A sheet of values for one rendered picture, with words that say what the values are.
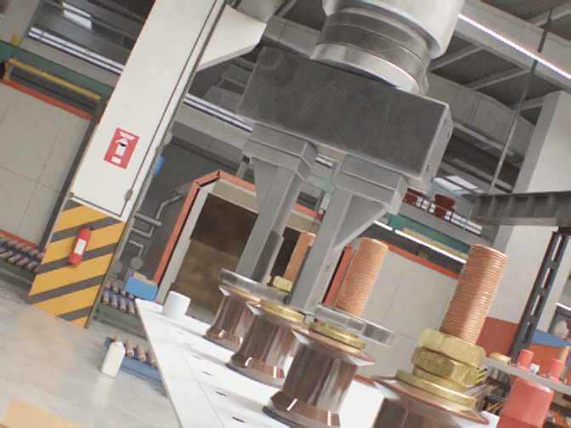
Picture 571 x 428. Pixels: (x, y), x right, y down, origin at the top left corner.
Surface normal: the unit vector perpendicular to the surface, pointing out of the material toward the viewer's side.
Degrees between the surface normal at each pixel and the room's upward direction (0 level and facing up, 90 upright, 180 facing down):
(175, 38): 90
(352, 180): 90
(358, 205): 90
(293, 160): 90
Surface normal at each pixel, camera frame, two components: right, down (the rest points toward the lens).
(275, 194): -0.24, -0.18
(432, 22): 0.55, 0.16
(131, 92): 0.22, 0.01
